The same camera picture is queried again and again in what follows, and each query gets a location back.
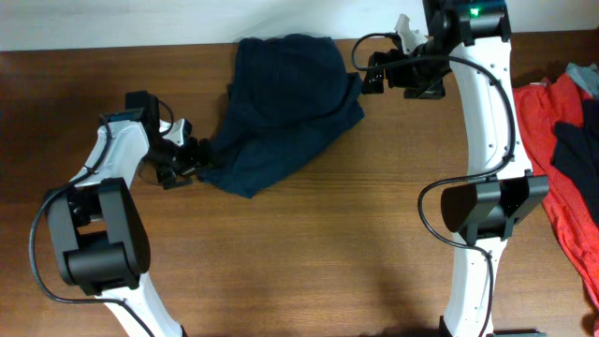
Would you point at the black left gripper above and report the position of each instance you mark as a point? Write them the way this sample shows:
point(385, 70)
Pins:
point(196, 157)

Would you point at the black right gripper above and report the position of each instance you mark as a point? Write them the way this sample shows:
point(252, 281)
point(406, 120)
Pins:
point(431, 91)

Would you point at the dark blue shirt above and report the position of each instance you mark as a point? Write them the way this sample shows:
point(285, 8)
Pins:
point(290, 99)

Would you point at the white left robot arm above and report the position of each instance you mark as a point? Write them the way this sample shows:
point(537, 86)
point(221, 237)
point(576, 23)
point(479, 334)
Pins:
point(97, 235)

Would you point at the red garment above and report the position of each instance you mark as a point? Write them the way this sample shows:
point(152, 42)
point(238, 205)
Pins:
point(540, 106)

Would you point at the grey garment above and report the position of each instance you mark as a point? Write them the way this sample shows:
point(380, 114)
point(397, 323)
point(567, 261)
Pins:
point(586, 77)

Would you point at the black garment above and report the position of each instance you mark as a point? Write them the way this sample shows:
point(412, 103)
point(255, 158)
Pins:
point(576, 155)

